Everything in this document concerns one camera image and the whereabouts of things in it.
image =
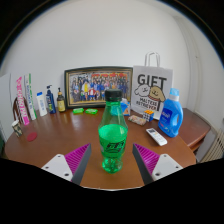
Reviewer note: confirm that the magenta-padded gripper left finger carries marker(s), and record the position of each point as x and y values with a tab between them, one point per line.
61	165

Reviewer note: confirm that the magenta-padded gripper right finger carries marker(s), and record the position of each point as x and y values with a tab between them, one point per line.
163	165

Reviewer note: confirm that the green plastic drink bottle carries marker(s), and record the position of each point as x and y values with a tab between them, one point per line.
113	136

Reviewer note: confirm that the white remote control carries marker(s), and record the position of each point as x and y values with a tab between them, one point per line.
156	136

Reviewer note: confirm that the blue detergent bottle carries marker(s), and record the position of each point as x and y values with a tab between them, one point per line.
170	116

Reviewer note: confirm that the colourful puzzle cube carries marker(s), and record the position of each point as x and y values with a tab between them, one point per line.
148	115

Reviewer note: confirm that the patterned snack pouch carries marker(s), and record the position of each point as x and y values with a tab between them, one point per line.
137	120

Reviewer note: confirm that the white radiator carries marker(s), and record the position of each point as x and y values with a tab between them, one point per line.
215	148

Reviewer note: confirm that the amber pump bottle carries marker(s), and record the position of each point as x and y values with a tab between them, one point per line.
61	104

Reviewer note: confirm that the white bottle with blue cap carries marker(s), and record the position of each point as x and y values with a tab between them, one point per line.
42	106

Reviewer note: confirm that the blue pump bottle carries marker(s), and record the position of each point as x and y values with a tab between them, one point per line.
51	103

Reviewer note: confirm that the blue tissue pack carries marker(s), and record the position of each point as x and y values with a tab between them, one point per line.
125	107

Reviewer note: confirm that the white shuttlecock tube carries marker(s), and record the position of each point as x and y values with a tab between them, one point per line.
30	100

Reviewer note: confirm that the brown wooden chair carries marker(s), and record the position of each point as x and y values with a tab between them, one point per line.
15	108

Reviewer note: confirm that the pink shuttlecock tube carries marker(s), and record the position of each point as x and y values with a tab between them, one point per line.
22	103

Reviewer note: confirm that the white paper gift bag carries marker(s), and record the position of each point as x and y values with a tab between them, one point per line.
151	90

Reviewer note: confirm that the framed group photo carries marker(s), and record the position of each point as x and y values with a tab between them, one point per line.
90	86

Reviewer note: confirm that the white panel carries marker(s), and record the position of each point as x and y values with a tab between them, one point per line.
5	103

